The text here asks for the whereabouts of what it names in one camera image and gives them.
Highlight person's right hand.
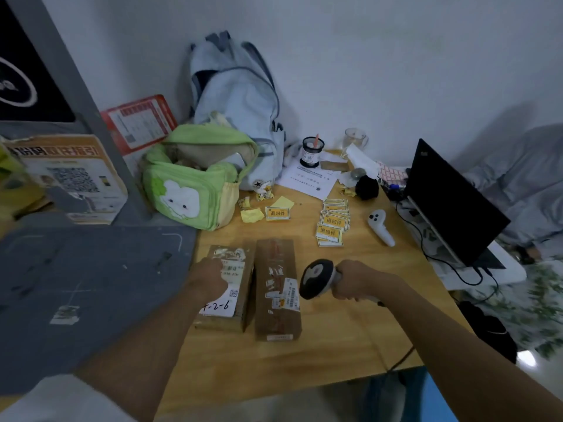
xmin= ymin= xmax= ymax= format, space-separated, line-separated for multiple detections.
xmin=331 ymin=259 xmax=390 ymax=303

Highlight person's left hand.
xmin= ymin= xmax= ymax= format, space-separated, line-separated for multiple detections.
xmin=187 ymin=257 xmax=230 ymax=304

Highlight cardboard box with handwritten label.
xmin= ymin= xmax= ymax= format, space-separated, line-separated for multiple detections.
xmin=194 ymin=244 xmax=256 ymax=334

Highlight black and white barcode scanner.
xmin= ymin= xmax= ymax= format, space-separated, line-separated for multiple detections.
xmin=299 ymin=258 xmax=385 ymax=307

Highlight person's left forearm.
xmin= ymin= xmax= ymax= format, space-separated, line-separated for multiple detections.
xmin=72 ymin=286 xmax=207 ymax=422

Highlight person's right forearm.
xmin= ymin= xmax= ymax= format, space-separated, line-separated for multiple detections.
xmin=375 ymin=275 xmax=563 ymax=422

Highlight long taped cardboard box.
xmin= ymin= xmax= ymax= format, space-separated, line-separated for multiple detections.
xmin=254 ymin=239 xmax=303 ymax=343

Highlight pile of yellow labels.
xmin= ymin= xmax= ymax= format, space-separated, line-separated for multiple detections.
xmin=314 ymin=198 xmax=352 ymax=248

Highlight white handheld controller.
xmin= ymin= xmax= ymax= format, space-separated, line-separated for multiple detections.
xmin=367 ymin=209 xmax=396 ymax=248

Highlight green rabbit print bag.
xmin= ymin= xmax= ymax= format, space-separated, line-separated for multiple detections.
xmin=141 ymin=122 xmax=260 ymax=232

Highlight black round pouch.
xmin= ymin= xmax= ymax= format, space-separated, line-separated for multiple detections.
xmin=355 ymin=175 xmax=380 ymax=201

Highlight white printed paper sheet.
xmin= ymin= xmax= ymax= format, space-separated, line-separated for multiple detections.
xmin=275 ymin=157 xmax=349 ymax=202

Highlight blue jeans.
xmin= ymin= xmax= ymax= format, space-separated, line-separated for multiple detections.
xmin=358 ymin=367 xmax=428 ymax=422

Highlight grey scuffed mat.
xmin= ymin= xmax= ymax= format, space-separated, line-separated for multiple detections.
xmin=0 ymin=212 xmax=198 ymax=397

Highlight red patterned paper pack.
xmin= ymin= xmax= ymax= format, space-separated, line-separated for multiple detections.
xmin=377 ymin=161 xmax=408 ymax=188

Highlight folded white paper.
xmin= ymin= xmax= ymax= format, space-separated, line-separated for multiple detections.
xmin=345 ymin=143 xmax=380 ymax=180

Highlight black pen cup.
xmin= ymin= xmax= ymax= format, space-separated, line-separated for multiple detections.
xmin=299 ymin=136 xmax=325 ymax=169

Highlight black laptop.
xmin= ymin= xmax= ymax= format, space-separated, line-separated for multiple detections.
xmin=404 ymin=138 xmax=512 ymax=269

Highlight clear glass mug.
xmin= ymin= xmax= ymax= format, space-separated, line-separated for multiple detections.
xmin=340 ymin=127 xmax=369 ymax=159

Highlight white laptop desk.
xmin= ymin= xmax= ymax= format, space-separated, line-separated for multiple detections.
xmin=408 ymin=202 xmax=528 ymax=292

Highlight red and white notice sheet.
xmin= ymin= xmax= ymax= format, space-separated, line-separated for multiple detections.
xmin=100 ymin=95 xmax=179 ymax=173

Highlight orange code sign board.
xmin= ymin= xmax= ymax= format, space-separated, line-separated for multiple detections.
xmin=2 ymin=134 xmax=129 ymax=225

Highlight light blue backpack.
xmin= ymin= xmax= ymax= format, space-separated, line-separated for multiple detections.
xmin=188 ymin=31 xmax=287 ymax=192

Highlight leaf print cloth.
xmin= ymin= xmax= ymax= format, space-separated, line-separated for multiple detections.
xmin=461 ymin=258 xmax=563 ymax=362

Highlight white shirt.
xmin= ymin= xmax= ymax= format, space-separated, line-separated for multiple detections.
xmin=0 ymin=375 xmax=137 ymax=422

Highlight grey bedding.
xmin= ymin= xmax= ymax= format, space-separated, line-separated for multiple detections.
xmin=464 ymin=123 xmax=563 ymax=261

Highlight yellow plastic packaging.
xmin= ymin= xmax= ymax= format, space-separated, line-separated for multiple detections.
xmin=0 ymin=144 xmax=46 ymax=221

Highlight black scanner cable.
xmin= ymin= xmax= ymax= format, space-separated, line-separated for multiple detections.
xmin=386 ymin=346 xmax=416 ymax=374

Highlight star keychain charm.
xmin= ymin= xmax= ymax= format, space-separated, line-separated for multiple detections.
xmin=252 ymin=179 xmax=276 ymax=202

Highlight black sign with white ring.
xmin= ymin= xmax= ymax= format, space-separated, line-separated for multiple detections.
xmin=0 ymin=0 xmax=76 ymax=124

